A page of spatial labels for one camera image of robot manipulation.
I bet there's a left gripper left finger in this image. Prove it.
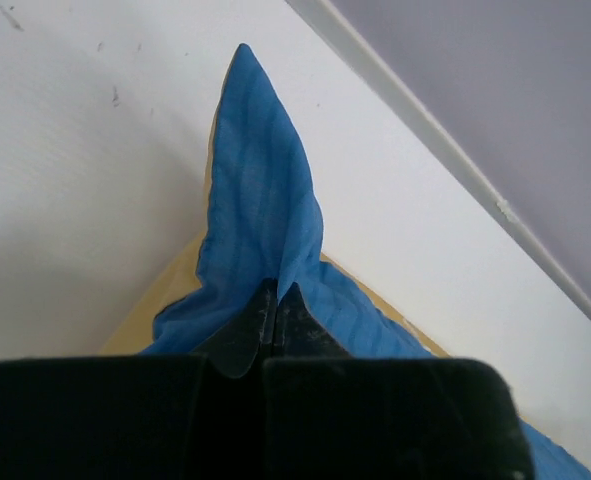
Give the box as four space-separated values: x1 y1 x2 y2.
0 279 277 479

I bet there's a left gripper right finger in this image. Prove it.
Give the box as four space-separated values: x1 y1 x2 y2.
262 287 533 479

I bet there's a yellow pillowcase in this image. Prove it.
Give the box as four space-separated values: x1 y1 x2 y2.
97 42 591 480

